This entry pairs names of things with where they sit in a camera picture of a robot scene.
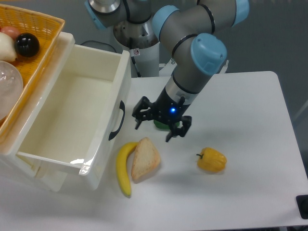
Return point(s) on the white bowl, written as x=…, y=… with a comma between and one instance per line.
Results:
x=11, y=87

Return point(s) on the green bell pepper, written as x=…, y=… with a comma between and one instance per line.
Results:
x=161, y=126

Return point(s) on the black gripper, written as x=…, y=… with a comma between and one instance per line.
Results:
x=169, y=108

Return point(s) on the red apple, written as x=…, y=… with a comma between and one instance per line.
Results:
x=11, y=31

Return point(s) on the bread slice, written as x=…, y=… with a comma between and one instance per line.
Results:
x=146, y=159

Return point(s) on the white table clamp bracket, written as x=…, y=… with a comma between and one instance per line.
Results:
x=224, y=68

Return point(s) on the yellow woven basket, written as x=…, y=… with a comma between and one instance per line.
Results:
x=47, y=29

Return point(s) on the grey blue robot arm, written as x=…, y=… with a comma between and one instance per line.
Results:
x=188, y=36

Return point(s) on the black ball fruit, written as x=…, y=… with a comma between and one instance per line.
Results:
x=27, y=45

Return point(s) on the white drawer cabinet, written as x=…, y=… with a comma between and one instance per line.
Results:
x=20, y=119

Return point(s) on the yellow bell pepper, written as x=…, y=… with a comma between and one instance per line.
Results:
x=211, y=160

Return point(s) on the black corner object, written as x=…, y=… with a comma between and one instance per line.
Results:
x=302, y=203

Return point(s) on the yellow banana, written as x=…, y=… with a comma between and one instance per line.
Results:
x=121, y=167

